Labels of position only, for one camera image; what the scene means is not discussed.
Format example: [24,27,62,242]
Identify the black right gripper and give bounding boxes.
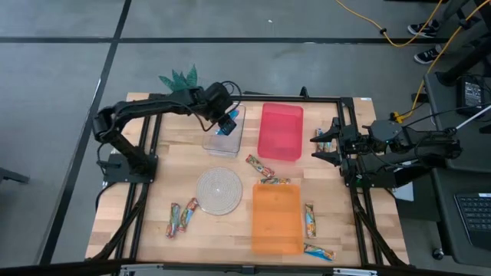
[309,117,364,173]

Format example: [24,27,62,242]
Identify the black furniture leg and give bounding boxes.
[0,166,31,185]

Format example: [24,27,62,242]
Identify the yellow extension cable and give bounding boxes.
[333,0,491,124]

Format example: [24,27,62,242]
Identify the round woven mat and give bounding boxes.
[196,166,244,216]

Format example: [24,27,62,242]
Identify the dark side desk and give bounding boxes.
[430,167,491,269]
[423,71,491,173]

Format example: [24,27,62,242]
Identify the red plastic bin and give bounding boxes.
[257,102,305,163]

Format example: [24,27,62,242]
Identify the black power adapter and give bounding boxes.
[457,75,487,117]

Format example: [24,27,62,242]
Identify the clear plastic bin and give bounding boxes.
[202,102,246,159]

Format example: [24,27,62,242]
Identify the black laptop keyboard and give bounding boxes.
[453,192,491,251]

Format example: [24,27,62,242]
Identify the black aluminium table frame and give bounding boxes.
[86,86,411,269]

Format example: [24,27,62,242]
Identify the green orange granola bar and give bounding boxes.
[315,128,333,153]
[259,176,292,186]
[305,202,318,239]

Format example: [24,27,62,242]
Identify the orange plastic bin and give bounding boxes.
[251,182,305,256]

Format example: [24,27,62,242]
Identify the person's shoe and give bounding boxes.
[414,44,443,65]
[407,19,440,38]

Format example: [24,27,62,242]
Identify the green leafy plant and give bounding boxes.
[158,64,199,93]

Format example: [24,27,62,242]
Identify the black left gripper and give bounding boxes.
[197,81,238,136]

